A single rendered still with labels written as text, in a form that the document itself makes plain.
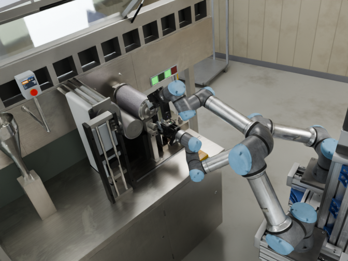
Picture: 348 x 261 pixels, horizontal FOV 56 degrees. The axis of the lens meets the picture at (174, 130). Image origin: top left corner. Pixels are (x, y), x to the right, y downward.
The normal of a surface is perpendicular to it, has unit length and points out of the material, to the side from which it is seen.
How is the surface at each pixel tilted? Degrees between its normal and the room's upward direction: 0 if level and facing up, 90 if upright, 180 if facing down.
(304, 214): 8
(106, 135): 90
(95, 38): 90
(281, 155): 0
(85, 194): 0
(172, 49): 90
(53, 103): 90
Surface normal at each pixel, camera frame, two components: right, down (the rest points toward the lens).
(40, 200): 0.67, 0.40
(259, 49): -0.56, 0.56
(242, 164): -0.80, 0.36
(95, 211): -0.11, -0.78
